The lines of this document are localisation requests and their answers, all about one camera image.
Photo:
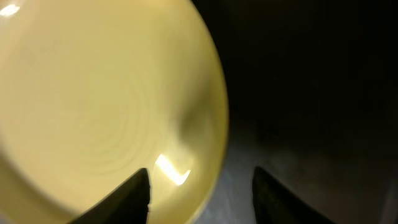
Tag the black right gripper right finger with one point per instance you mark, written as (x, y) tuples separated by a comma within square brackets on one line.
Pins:
[(274, 204)]

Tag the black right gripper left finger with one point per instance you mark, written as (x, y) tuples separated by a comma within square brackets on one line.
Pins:
[(127, 204)]

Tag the yellow plate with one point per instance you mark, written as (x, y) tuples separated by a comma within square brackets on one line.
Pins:
[(94, 90)]

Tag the dark brown serving tray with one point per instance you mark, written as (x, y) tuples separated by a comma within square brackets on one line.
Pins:
[(312, 93)]

